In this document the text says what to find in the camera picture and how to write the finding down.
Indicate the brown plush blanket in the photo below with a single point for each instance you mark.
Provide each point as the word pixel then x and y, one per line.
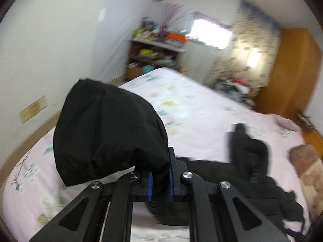
pixel 308 166

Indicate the black puffer jacket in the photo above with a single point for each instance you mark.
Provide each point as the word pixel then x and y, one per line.
pixel 103 129

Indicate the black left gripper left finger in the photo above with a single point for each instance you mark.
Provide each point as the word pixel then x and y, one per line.
pixel 101 212

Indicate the orange plastic box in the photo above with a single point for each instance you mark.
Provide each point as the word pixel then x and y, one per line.
pixel 177 37

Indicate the pink floral bed sheet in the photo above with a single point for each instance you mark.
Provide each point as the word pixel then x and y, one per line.
pixel 198 121

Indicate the purple branch decoration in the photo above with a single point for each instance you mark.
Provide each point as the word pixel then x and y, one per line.
pixel 174 17

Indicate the floral curtain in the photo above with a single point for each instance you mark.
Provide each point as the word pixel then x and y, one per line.
pixel 251 52

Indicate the beige wall socket plate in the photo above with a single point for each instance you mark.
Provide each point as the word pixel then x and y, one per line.
pixel 33 109

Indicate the wooden wardrobe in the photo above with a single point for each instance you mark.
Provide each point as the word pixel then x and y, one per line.
pixel 293 76

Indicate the pile of clothes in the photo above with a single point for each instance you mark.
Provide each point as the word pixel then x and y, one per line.
pixel 235 91

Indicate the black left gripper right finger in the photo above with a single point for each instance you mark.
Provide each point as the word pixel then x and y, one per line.
pixel 218 212

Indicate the wooden storage shelf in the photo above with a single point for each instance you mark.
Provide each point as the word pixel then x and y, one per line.
pixel 145 56

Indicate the white cabinet under window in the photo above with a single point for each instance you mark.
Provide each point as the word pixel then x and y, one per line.
pixel 198 60

